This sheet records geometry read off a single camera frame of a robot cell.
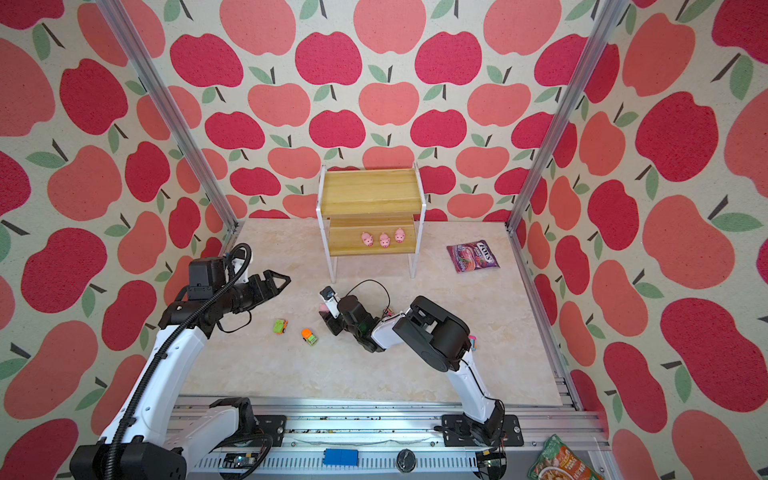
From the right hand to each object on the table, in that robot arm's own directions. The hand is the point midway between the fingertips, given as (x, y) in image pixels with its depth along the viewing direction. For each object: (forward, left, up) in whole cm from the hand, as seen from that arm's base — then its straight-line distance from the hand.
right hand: (331, 305), depth 95 cm
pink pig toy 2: (+17, -16, +14) cm, 27 cm away
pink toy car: (-1, -19, -1) cm, 19 cm away
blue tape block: (-39, -11, -1) cm, 41 cm away
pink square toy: (+16, -10, +15) cm, 24 cm away
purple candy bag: (+25, -47, -1) cm, 53 cm away
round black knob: (-39, -26, +7) cm, 48 cm away
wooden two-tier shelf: (+12, -13, +30) cm, 35 cm away
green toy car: (-9, +14, -1) cm, 17 cm away
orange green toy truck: (-11, +4, -1) cm, 12 cm away
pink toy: (-6, -1, +8) cm, 10 cm away
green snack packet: (-35, -62, -2) cm, 71 cm away
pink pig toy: (+19, -20, +15) cm, 31 cm away
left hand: (-6, +8, +19) cm, 22 cm away
